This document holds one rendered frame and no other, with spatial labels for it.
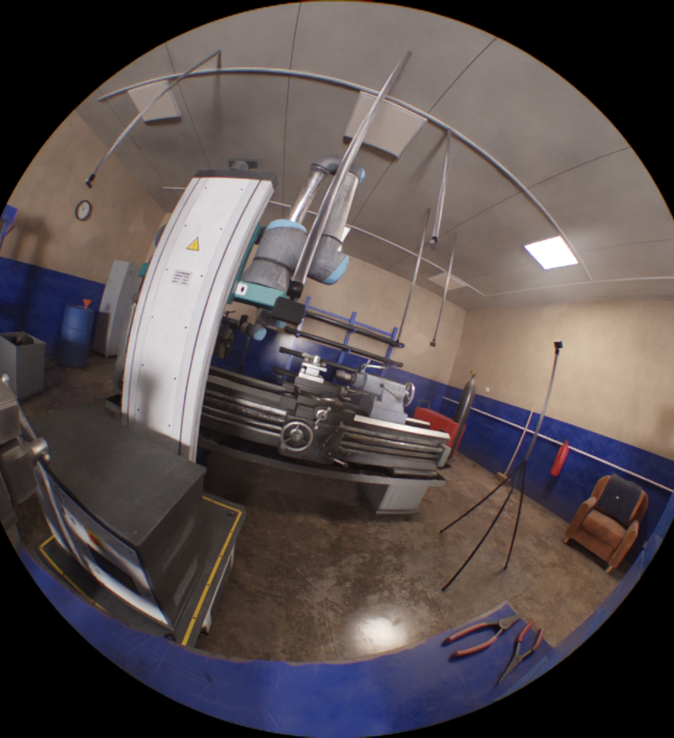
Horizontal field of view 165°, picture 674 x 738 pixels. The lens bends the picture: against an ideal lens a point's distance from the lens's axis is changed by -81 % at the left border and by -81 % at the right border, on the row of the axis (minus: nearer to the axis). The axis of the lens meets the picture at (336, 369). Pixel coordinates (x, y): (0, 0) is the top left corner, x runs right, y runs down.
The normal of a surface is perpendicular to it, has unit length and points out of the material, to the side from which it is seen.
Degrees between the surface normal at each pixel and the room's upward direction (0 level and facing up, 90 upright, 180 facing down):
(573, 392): 90
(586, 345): 90
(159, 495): 0
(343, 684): 0
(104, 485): 0
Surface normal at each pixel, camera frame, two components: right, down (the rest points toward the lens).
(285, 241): 0.45, 0.19
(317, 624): 0.29, -0.96
